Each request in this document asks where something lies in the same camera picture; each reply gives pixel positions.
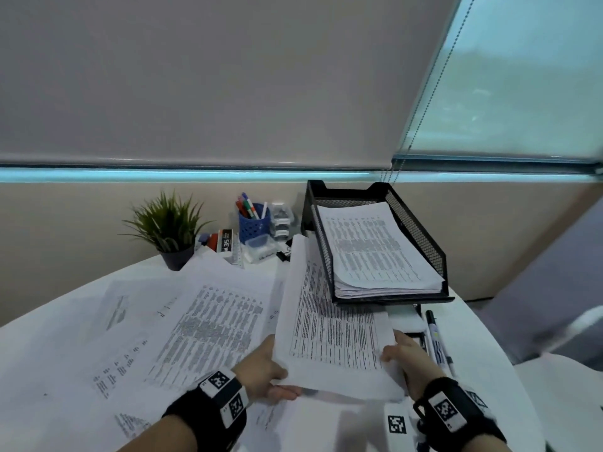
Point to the black wristband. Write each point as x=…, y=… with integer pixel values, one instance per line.
x=480, y=428
x=193, y=409

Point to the green and white pen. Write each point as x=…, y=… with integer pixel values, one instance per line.
x=250, y=209

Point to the pile of papers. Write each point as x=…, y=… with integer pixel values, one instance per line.
x=212, y=324

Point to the red pen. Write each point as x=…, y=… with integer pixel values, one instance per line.
x=241, y=208

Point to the black mesh paper tray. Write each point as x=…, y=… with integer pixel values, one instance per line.
x=424, y=244

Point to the cluster of black binder clips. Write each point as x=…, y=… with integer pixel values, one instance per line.
x=285, y=251

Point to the glass window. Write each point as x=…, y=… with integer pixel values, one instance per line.
x=188, y=175

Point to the potted green plant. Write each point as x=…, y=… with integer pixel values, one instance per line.
x=176, y=259

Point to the wide grey roller blind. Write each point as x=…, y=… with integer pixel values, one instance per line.
x=212, y=75

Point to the white table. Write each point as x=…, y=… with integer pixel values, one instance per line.
x=471, y=371

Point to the person's left hand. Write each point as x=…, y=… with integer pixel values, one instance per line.
x=259, y=371

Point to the printed paper bundle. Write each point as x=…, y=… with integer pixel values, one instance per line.
x=391, y=290
x=377, y=244
x=391, y=294
x=330, y=334

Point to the person's right forearm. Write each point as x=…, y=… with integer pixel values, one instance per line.
x=487, y=444

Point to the white tape dispenser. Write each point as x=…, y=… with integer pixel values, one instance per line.
x=281, y=221

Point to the blue pen holder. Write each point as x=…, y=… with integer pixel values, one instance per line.
x=254, y=230

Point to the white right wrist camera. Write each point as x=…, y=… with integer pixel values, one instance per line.
x=396, y=426

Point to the small dark blue box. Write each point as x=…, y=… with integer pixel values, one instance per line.
x=202, y=240

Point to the clear plastic lidded box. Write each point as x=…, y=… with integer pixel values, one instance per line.
x=259, y=249

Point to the person's right hand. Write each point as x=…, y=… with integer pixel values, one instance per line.
x=417, y=367

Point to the person's left forearm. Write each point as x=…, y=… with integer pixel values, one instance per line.
x=160, y=435

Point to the white box with dark label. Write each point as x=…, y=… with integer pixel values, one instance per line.
x=226, y=242

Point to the black right wristband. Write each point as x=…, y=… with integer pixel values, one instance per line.
x=480, y=428

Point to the black marker pen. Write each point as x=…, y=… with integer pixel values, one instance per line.
x=435, y=338

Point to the white plastic chair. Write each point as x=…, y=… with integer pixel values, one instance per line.
x=565, y=404

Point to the black left wristband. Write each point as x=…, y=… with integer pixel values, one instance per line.
x=193, y=409

